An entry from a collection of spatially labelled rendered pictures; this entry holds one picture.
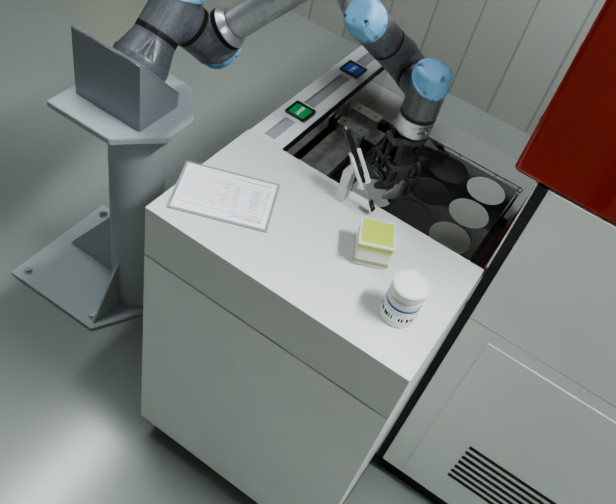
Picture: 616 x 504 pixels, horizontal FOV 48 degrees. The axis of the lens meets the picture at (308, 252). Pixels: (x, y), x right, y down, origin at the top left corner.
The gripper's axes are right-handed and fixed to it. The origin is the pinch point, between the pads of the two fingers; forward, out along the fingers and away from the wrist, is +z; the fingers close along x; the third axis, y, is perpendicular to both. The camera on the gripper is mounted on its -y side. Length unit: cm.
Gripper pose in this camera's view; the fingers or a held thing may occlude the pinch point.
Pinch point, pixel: (393, 197)
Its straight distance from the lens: 161.5
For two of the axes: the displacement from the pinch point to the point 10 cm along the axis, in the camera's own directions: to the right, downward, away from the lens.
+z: -1.8, 6.5, 7.4
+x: 4.4, 7.3, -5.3
